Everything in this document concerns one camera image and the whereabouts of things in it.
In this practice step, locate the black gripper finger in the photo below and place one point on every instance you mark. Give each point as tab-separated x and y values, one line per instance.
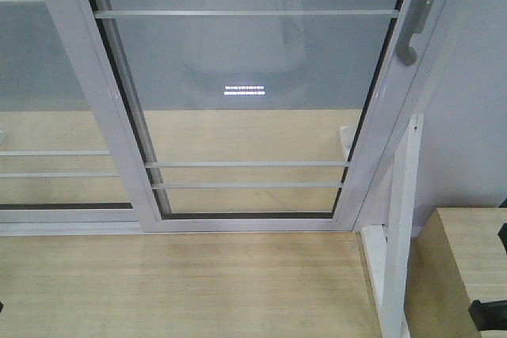
502	234
488	316

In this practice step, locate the grey door handle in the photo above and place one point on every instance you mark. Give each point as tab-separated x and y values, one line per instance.
414	24

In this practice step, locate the white sliding glass door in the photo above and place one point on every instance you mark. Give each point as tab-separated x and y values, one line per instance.
243	115

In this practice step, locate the white wooden support brace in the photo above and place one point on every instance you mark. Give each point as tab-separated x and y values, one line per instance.
387	248

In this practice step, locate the white door frame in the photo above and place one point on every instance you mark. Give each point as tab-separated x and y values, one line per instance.
159	116

